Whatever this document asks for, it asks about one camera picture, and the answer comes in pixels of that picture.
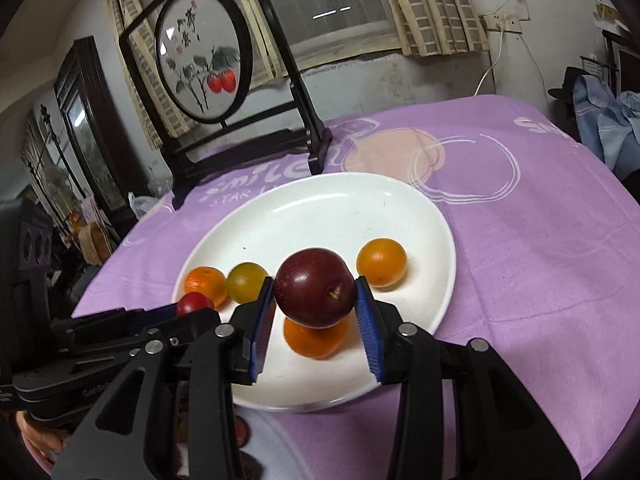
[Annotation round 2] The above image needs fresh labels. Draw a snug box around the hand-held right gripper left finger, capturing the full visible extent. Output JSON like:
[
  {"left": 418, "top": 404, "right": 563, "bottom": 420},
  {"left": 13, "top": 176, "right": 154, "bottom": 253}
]
[{"left": 50, "top": 276, "right": 278, "bottom": 480}]

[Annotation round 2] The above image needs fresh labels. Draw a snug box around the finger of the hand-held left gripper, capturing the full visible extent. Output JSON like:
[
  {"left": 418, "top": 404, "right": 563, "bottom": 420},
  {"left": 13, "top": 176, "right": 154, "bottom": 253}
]
[
  {"left": 50, "top": 307, "right": 180, "bottom": 347},
  {"left": 65, "top": 308, "right": 222, "bottom": 361}
]

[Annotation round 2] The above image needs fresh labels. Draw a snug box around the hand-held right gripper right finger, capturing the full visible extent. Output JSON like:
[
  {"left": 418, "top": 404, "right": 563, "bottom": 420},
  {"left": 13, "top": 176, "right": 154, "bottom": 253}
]
[{"left": 355, "top": 275, "right": 582, "bottom": 480}]

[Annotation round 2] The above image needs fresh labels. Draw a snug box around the dark red plum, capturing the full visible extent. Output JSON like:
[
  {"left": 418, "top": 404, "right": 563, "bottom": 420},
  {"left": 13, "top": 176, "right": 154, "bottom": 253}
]
[{"left": 274, "top": 247, "right": 356, "bottom": 329}]

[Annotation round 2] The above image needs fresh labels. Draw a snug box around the white plate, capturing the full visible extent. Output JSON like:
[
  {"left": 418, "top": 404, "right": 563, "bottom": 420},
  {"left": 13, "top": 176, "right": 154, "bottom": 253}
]
[{"left": 171, "top": 172, "right": 458, "bottom": 413}]

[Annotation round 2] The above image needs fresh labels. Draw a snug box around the small orange tangerine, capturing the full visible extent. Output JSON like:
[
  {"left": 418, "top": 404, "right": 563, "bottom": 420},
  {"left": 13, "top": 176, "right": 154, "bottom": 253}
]
[{"left": 183, "top": 266, "right": 229, "bottom": 309}]

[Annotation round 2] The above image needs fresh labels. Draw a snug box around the green yellow tomato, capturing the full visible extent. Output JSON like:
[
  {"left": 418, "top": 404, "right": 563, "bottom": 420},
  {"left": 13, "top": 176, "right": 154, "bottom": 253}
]
[{"left": 226, "top": 261, "right": 270, "bottom": 305}]

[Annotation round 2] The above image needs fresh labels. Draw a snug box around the clear plastic bag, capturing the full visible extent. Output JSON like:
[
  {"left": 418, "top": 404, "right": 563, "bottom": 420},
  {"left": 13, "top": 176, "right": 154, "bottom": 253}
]
[{"left": 127, "top": 191, "right": 164, "bottom": 221}]

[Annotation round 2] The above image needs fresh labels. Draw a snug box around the purple printed tablecloth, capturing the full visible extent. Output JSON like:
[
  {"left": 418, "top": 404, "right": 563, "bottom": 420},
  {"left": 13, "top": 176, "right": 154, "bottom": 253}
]
[{"left": 72, "top": 94, "right": 640, "bottom": 480}]

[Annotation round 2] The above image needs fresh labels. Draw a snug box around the dark wooden mirror cabinet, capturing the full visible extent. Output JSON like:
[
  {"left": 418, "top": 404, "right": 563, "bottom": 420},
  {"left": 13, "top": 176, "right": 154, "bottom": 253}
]
[{"left": 54, "top": 36, "right": 136, "bottom": 221}]

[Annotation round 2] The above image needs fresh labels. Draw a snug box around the checkered curtain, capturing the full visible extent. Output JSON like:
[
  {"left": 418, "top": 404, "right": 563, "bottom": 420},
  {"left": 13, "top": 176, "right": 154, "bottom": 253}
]
[
  {"left": 375, "top": 0, "right": 491, "bottom": 57},
  {"left": 97, "top": 0, "right": 201, "bottom": 151}
]

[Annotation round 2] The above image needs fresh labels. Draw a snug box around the black framed round painting screen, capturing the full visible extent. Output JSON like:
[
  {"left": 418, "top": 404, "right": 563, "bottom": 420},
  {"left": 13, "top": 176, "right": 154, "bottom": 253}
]
[{"left": 119, "top": 0, "right": 334, "bottom": 211}]

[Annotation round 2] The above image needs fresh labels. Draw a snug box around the blue cloth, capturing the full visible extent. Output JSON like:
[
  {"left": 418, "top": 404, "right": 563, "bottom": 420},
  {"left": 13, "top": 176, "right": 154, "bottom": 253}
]
[{"left": 572, "top": 75, "right": 640, "bottom": 181}]

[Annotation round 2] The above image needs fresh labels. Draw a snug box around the black hat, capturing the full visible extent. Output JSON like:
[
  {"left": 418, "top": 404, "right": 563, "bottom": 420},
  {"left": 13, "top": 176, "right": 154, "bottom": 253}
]
[{"left": 547, "top": 66, "right": 589, "bottom": 106}]

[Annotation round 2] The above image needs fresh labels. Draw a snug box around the window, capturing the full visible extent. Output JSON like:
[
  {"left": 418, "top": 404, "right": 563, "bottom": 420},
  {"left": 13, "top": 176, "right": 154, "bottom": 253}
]
[{"left": 240, "top": 0, "right": 401, "bottom": 57}]

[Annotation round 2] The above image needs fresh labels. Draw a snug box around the white cable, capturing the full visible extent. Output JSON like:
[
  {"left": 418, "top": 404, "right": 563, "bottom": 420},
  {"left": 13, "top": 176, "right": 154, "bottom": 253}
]
[{"left": 472, "top": 30, "right": 506, "bottom": 97}]

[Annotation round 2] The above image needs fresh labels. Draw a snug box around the white wall outlet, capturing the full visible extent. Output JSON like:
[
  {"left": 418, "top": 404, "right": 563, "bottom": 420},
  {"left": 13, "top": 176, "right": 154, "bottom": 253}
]
[{"left": 481, "top": 12, "right": 522, "bottom": 34}]

